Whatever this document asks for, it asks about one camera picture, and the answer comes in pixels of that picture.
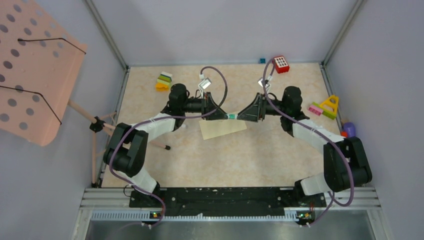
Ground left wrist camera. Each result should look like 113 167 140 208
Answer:
198 73 212 96

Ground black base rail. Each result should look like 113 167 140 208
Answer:
79 185 382 226

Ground yellow envelope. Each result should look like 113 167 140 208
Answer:
198 112 247 140

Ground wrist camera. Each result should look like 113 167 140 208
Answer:
257 75 273 93
198 73 212 96

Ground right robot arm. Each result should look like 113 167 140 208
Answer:
236 86 373 206

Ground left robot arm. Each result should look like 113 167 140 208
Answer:
103 83 228 207

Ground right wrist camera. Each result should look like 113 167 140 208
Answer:
257 75 273 93

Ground pink perforated music stand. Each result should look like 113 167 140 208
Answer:
0 0 172 186

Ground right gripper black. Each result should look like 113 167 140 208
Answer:
237 93 288 123

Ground yellow green toy block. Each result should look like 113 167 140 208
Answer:
318 94 339 120

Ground red toy block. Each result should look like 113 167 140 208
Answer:
273 55 290 74

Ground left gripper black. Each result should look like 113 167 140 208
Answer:
181 91 228 121

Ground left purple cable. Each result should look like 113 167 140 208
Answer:
107 66 229 229

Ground pink small block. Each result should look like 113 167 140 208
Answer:
308 104 324 116

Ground stacked colourful toy blocks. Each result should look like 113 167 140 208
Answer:
155 71 173 92

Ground glue stick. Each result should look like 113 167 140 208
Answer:
227 113 238 120

